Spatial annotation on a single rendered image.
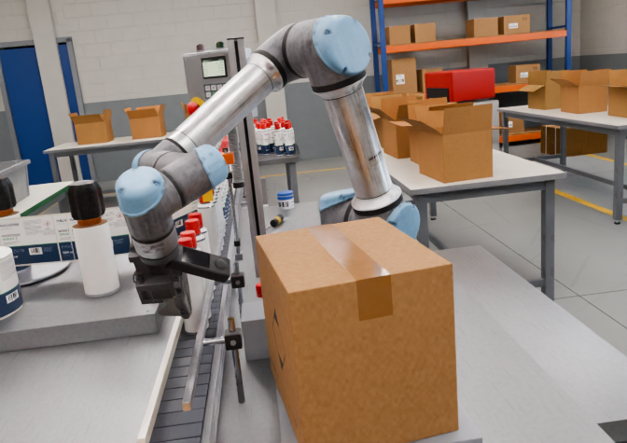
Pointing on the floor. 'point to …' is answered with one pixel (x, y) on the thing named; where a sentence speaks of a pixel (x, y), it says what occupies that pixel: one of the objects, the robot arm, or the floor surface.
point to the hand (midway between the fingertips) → (189, 312)
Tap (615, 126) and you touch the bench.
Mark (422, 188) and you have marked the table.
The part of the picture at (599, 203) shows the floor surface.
